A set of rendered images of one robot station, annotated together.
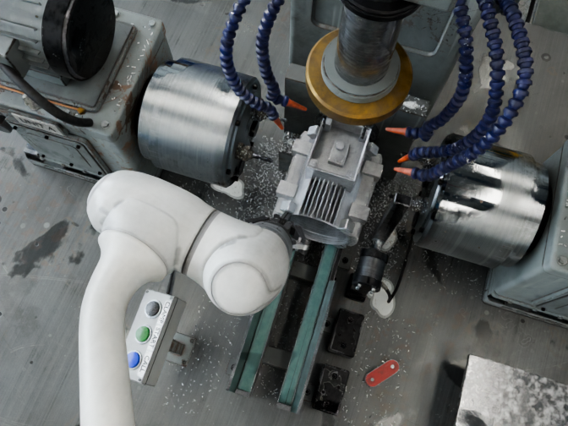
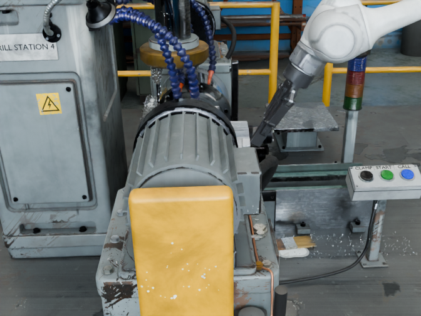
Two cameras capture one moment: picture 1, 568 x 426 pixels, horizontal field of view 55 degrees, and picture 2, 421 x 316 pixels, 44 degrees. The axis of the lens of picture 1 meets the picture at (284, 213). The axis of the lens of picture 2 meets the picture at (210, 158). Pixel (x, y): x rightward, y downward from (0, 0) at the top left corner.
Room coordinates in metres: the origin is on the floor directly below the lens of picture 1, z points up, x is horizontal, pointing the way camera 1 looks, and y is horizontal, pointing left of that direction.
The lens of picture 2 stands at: (0.84, 1.19, 1.67)
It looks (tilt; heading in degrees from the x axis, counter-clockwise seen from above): 26 degrees down; 253
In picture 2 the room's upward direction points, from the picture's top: 1 degrees counter-clockwise
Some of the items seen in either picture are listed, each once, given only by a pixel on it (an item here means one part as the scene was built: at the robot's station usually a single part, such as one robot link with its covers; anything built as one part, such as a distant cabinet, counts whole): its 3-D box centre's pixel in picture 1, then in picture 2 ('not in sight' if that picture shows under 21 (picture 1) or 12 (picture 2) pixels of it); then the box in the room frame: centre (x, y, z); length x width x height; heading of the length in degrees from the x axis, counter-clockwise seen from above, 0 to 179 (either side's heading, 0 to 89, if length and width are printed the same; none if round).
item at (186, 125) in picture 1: (182, 116); not in sight; (0.58, 0.23, 1.04); 0.37 x 0.25 x 0.25; 74
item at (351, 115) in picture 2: not in sight; (351, 113); (-0.12, -0.25, 1.01); 0.08 x 0.08 x 0.42; 74
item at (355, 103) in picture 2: not in sight; (353, 101); (-0.12, -0.25, 1.05); 0.06 x 0.06 x 0.04
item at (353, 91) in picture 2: not in sight; (354, 88); (-0.12, -0.25, 1.10); 0.06 x 0.06 x 0.04
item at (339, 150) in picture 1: (337, 155); not in sight; (0.47, -0.11, 1.11); 0.12 x 0.11 x 0.07; 162
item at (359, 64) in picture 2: not in sight; (356, 62); (-0.12, -0.25, 1.19); 0.06 x 0.06 x 0.04
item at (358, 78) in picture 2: not in sight; (355, 75); (-0.12, -0.25, 1.14); 0.06 x 0.06 x 0.04
